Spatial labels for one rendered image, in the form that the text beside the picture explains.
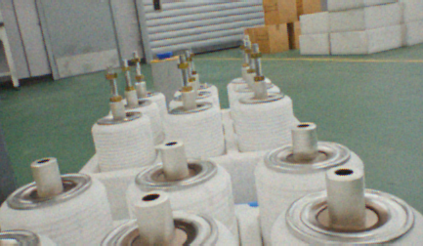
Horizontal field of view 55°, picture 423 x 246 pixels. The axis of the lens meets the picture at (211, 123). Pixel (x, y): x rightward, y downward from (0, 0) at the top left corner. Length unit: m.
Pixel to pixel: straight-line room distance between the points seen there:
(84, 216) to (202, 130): 0.31
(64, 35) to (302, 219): 5.68
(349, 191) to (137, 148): 0.46
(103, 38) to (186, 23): 1.24
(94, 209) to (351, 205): 0.22
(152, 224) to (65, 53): 5.65
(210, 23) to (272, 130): 5.81
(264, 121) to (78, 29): 5.35
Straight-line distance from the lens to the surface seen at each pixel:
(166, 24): 6.16
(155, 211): 0.25
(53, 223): 0.37
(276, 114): 0.64
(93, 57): 5.92
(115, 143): 0.66
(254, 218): 0.44
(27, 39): 5.85
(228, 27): 6.55
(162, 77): 1.05
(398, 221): 0.26
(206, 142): 0.64
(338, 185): 0.25
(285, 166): 0.35
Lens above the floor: 0.38
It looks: 13 degrees down
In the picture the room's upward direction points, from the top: 8 degrees counter-clockwise
